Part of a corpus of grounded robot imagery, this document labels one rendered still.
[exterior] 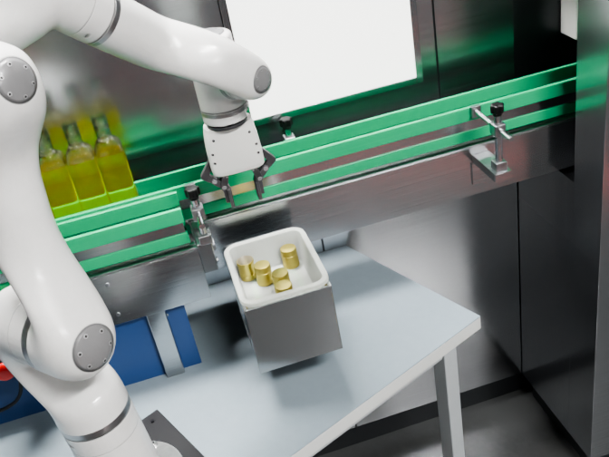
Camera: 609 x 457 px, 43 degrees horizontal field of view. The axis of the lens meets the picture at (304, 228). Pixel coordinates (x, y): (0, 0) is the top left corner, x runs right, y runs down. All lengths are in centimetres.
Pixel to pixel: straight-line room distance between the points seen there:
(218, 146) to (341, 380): 55
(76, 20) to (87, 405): 57
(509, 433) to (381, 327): 89
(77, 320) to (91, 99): 68
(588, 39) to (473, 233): 69
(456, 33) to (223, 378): 95
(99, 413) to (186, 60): 57
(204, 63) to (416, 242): 101
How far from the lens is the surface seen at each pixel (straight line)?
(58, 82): 169
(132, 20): 121
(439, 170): 174
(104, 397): 126
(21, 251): 112
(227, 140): 141
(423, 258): 212
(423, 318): 173
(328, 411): 156
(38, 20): 113
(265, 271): 156
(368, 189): 170
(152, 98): 170
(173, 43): 125
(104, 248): 156
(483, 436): 250
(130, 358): 171
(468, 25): 189
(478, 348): 239
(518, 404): 259
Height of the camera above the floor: 185
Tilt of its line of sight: 31 degrees down
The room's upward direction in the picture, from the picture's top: 11 degrees counter-clockwise
